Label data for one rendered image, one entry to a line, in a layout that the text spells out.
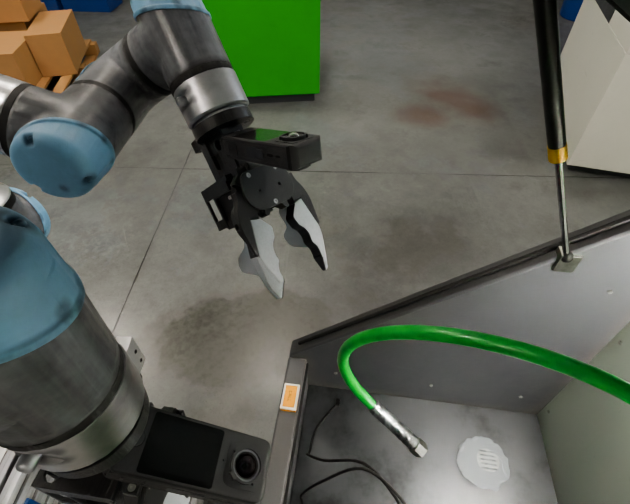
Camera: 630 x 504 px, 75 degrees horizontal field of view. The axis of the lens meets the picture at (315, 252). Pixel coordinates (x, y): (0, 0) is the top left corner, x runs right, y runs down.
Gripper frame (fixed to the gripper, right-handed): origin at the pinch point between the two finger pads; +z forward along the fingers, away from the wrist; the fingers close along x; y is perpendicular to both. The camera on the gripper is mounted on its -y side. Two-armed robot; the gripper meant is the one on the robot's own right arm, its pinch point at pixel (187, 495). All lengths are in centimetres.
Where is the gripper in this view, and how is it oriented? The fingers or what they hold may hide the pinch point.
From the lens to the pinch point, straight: 49.4
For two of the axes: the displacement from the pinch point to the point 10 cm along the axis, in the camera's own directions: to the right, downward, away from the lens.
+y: -9.9, -1.0, 0.9
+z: 0.0, 6.8, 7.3
